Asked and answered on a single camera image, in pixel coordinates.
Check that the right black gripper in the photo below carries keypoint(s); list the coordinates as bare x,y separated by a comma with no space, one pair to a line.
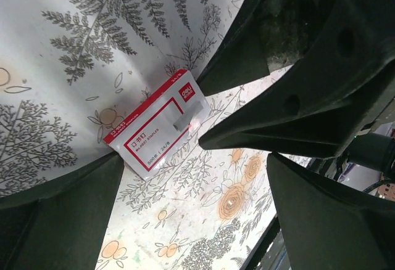
339,87

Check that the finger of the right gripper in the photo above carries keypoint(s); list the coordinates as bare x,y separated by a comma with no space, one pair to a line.
266,35

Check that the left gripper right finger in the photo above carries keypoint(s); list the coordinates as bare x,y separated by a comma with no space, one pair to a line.
327,225

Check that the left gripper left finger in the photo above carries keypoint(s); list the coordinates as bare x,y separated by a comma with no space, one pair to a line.
61,224

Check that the red staple box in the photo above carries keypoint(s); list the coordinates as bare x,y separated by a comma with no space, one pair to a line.
154,131

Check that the orange plastic basket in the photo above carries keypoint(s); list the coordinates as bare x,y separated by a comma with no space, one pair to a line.
387,192

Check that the floral table mat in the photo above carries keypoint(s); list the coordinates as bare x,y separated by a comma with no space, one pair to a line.
73,70

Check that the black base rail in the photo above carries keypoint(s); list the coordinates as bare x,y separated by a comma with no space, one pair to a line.
270,251

